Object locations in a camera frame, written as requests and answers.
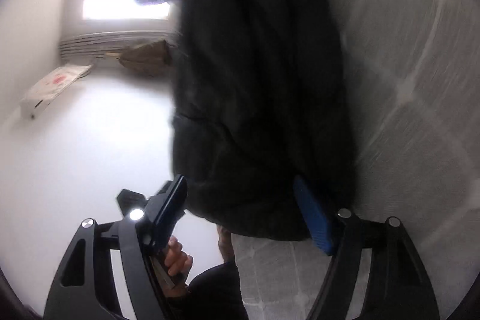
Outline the black puffer jacket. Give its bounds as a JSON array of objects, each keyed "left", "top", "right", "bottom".
[{"left": 172, "top": 0, "right": 356, "bottom": 241}]

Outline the person's left hand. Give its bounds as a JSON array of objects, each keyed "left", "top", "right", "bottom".
[{"left": 162, "top": 235, "right": 194, "bottom": 298}]

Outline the white cardboard box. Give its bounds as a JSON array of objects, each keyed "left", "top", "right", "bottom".
[{"left": 20, "top": 63, "right": 92, "bottom": 119}]

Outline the tan hanging coat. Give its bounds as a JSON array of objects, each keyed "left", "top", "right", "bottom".
[{"left": 105, "top": 40, "right": 173, "bottom": 78}]

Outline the grey checked bedspread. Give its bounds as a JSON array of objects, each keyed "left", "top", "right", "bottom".
[{"left": 228, "top": 0, "right": 480, "bottom": 320}]

